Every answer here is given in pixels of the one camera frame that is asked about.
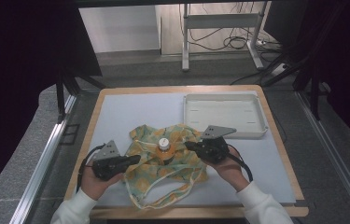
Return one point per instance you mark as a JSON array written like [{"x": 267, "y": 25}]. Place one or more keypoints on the white table mat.
[{"x": 151, "y": 109}]

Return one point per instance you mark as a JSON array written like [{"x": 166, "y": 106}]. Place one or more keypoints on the white plastic tray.
[{"x": 225, "y": 113}]

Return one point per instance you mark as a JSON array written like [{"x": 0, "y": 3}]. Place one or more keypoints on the white power strip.
[{"x": 279, "y": 69}]

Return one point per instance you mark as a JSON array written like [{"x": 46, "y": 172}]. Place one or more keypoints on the black metal stand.
[{"x": 314, "y": 93}]

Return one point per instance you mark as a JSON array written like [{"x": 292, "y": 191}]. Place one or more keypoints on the person's left hand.
[{"x": 95, "y": 186}]

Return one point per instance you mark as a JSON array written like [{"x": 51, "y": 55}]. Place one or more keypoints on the aluminium rail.
[
  {"x": 43, "y": 155},
  {"x": 334, "y": 155}
]

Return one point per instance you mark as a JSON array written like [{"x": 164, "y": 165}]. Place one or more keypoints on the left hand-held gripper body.
[{"x": 107, "y": 166}]

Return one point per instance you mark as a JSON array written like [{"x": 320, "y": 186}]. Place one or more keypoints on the person's right hand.
[{"x": 231, "y": 171}]

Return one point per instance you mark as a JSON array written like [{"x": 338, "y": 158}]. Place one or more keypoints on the lemon print cloth bag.
[{"x": 151, "y": 180}]

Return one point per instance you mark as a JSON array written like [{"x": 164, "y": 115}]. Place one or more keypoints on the orange juice bottle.
[{"x": 164, "y": 146}]

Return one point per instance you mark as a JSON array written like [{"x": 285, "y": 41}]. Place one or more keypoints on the dark curtain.
[
  {"x": 347, "y": 62},
  {"x": 17, "y": 62}
]

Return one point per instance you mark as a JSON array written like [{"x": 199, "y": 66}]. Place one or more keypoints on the black tripod stand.
[{"x": 60, "y": 93}]

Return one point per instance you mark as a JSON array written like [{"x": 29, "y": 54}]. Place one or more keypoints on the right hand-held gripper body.
[{"x": 214, "y": 149}]

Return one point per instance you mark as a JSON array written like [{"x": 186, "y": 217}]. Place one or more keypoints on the white metal desk frame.
[{"x": 219, "y": 21}]

